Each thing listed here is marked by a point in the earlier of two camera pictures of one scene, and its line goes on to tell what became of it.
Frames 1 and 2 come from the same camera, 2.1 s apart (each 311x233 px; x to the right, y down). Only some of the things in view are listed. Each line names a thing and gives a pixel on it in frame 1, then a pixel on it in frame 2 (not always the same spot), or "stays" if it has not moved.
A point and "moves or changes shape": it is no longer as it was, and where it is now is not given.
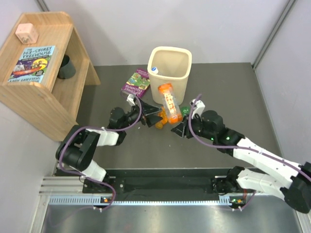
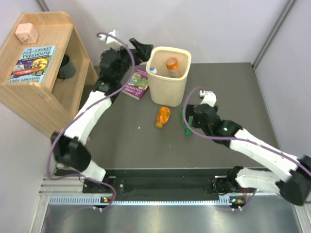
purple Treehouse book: x=138 y=83 stays
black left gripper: x=146 y=109 → x=142 y=53
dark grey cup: x=67 y=70 stays
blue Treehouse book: x=33 y=64 stays
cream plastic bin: x=171 y=65 stays
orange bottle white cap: x=174 y=114 → x=172 y=66
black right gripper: x=180 y=128 → x=190 y=111
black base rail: x=160 y=181 stays
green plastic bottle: x=185 y=110 moves or changes shape
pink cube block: x=27 y=33 stays
